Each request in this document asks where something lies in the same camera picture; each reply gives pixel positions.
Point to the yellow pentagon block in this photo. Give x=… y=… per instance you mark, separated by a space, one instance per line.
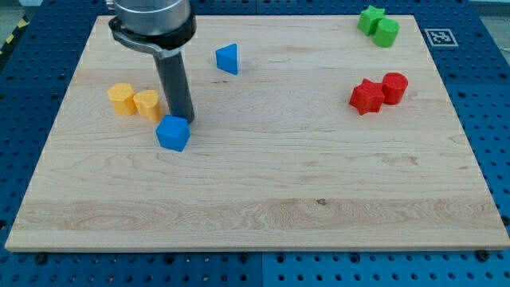
x=121 y=97

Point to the yellow heart block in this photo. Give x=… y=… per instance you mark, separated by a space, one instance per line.
x=148 y=105

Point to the red star block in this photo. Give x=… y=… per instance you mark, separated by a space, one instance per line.
x=367 y=97

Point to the green cylinder block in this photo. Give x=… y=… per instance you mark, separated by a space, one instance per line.
x=386 y=33

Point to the wooden board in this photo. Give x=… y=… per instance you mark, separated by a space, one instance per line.
x=277 y=159

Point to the white fiducial marker tag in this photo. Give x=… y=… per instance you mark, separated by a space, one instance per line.
x=441 y=37

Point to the blue cube block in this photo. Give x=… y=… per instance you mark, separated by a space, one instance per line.
x=173 y=133

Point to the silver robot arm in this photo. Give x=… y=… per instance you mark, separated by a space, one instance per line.
x=160 y=28

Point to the green star block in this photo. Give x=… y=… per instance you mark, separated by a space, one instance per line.
x=369 y=19

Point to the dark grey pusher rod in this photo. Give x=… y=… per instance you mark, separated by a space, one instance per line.
x=172 y=75

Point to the red cylinder block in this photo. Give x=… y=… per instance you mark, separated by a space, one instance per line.
x=394 y=86

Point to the blue triangle block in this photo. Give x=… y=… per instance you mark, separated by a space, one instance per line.
x=226 y=59

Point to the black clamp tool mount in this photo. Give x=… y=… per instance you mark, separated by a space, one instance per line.
x=161 y=45

